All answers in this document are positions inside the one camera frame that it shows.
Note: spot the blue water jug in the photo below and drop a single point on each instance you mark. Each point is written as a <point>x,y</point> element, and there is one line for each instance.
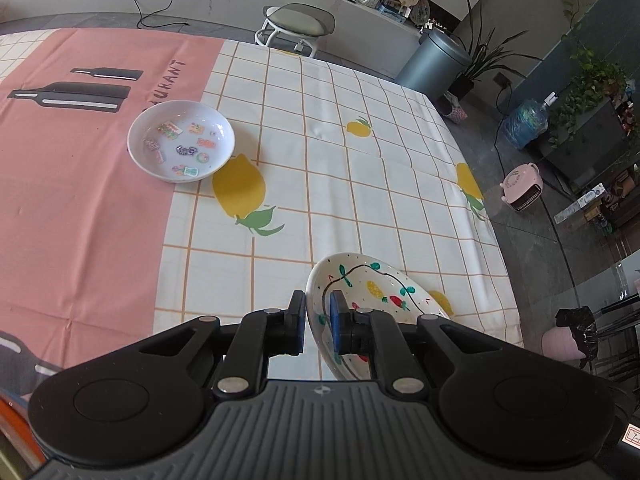
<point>525,122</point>

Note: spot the decorative display plate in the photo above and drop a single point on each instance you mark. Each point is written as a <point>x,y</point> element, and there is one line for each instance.
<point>421,11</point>

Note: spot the grey-blue pedal trash can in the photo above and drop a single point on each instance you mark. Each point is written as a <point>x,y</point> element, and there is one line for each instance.
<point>430,65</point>

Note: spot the pink space heater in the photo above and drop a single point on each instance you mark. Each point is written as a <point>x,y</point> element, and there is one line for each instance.
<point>522,185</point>

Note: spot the patterned fabric bag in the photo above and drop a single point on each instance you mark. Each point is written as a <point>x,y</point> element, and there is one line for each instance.
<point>454,109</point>

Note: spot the pink bin with black bag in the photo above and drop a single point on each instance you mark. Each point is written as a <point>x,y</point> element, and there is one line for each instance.
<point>565,345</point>

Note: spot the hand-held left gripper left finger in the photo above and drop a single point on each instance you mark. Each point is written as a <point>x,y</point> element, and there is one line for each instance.
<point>300,325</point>

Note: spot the white fruit-painted plate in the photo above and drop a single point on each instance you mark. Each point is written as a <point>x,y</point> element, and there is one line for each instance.
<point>380,285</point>

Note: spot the grey storage cabinet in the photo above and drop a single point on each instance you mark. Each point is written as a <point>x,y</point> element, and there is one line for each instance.
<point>590,135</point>

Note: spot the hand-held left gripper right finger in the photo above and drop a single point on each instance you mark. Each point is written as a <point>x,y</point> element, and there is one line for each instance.
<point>336,325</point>

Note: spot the checked lemon print tablecloth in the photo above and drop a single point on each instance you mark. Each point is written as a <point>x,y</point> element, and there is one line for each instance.
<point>350,160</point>

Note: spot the potted long-leaf plant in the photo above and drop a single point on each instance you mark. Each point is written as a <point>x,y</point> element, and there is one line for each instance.
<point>462,85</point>

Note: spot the grey cushioned stool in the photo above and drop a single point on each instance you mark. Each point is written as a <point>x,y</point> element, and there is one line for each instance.
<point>300,25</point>

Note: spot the white sticker-patterned bowl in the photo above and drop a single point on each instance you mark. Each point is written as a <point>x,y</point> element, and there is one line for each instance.
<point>180,127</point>

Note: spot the orange steel bowl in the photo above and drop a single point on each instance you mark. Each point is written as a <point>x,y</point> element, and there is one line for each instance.
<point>7,425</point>

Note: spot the trailing green vine plant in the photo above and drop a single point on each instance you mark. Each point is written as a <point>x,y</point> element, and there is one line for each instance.
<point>590,90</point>

